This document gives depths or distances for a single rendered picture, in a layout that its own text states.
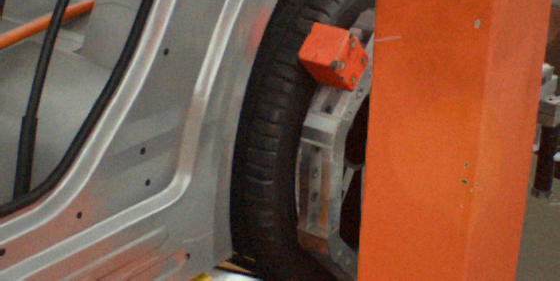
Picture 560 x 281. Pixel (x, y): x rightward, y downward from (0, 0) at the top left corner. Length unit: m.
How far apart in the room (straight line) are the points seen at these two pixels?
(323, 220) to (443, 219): 0.57
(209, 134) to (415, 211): 0.46
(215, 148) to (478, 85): 0.60
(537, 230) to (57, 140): 2.25
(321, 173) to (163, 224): 0.31
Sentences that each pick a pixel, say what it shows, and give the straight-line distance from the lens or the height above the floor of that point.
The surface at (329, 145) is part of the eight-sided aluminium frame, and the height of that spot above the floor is 0.94.
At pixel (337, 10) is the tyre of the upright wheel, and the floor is 1.13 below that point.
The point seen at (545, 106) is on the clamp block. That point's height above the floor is 0.94.
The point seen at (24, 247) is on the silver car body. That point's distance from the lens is 1.53.
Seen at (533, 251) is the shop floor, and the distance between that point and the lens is 3.55.
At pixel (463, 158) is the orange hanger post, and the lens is 1.30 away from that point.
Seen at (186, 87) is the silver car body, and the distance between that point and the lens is 1.69.
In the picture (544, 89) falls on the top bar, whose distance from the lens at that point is 2.08.
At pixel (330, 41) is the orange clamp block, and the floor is 1.11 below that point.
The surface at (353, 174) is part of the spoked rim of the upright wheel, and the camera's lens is 2.16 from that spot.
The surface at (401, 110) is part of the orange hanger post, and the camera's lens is 1.33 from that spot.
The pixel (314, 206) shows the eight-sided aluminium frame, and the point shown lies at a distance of 1.92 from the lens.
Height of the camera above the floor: 1.68
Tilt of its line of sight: 23 degrees down
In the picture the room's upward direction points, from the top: 2 degrees clockwise
